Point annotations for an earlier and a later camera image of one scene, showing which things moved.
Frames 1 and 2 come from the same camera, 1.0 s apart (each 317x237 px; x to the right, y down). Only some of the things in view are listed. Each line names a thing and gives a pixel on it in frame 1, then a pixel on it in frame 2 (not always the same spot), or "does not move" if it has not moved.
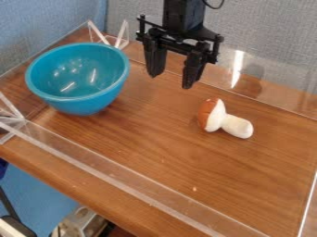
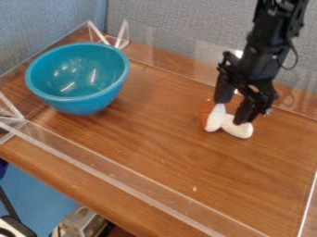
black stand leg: (12, 218) does not move
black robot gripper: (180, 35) to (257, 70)
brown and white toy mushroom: (212, 118) does not move
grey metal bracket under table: (83, 223) does not move
